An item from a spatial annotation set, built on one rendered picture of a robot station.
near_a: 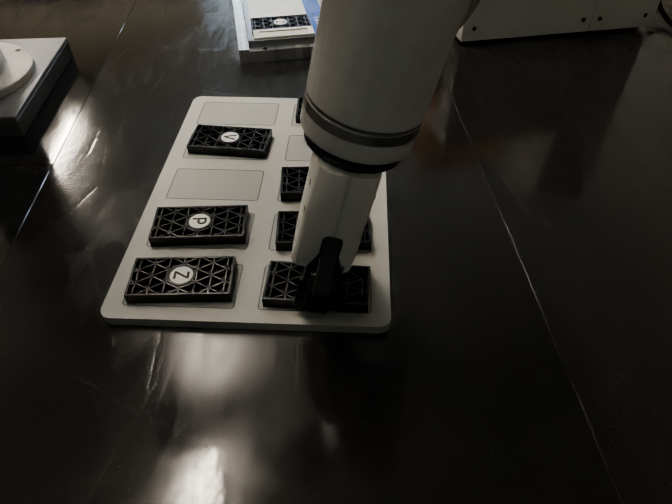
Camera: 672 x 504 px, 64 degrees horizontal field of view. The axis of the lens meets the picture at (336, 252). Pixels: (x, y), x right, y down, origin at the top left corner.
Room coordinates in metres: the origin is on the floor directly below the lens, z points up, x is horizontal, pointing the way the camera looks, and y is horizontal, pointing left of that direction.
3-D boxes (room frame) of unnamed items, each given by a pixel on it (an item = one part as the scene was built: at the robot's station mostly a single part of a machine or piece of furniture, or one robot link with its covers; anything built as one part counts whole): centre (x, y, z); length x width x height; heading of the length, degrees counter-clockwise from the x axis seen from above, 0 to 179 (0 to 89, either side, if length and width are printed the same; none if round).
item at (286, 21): (0.91, 0.09, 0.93); 0.10 x 0.05 x 0.01; 100
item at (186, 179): (0.50, 0.08, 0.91); 0.40 x 0.27 x 0.01; 178
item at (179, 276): (0.35, 0.15, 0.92); 0.10 x 0.05 x 0.01; 91
